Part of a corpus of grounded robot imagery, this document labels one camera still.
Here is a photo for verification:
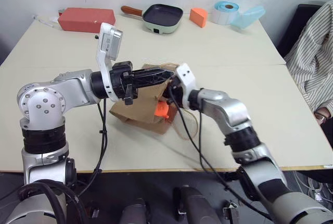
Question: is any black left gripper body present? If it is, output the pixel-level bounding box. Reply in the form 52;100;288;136
109;61;139;106

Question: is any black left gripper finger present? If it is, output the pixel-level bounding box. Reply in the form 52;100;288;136
133;67;175;80
135;78;168;90

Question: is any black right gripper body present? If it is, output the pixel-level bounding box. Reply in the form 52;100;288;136
162;75;186;106

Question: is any orange plush toy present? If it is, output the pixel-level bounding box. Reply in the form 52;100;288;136
153;101;170;119

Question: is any brown paper bag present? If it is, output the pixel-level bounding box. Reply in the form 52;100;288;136
108;62;202;141

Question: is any person's bare hand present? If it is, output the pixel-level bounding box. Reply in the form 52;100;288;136
316;106;333;119

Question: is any red rectangular box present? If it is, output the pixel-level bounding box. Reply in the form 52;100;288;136
57;7;117;34

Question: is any orange wedge block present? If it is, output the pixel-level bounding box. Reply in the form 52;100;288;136
189;7;208;29

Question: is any white label roll blue core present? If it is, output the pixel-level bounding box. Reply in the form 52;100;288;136
210;1;240;26

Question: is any white pen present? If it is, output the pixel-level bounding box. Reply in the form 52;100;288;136
33;15;57;28

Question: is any large dark rounded shape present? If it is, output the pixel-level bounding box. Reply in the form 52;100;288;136
173;184;217;224

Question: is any small dark rounded shape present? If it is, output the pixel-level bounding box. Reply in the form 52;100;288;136
121;198;149;224

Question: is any black chair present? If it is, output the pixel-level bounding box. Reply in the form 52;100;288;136
276;4;323;58

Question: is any person in striped shirt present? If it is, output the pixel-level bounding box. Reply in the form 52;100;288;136
283;0;333;113

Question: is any dark wrist watch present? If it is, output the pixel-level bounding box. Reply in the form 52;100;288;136
314;113;328;125

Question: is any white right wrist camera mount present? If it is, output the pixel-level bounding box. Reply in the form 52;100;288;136
174;63;196;110

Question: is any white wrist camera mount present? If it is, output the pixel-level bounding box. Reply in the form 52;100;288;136
95;22;123;102
174;63;196;110

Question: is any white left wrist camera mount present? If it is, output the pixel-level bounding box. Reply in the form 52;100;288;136
95;22;123;102

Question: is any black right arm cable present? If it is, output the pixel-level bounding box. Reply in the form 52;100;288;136
168;88;273;221

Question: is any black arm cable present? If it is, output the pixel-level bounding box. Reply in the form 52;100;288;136
168;88;273;221
77;98;109;197

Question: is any green frying pan brown handle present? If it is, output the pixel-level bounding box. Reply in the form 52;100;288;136
121;4;184;35

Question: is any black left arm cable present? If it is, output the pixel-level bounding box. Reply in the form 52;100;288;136
77;98;109;197

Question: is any black cable bundle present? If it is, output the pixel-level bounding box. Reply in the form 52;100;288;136
17;179;88;224

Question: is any small metal bracket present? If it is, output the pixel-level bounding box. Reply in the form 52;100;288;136
223;201;240;224

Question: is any white cable bundle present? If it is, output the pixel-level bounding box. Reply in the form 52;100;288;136
293;170;333;205

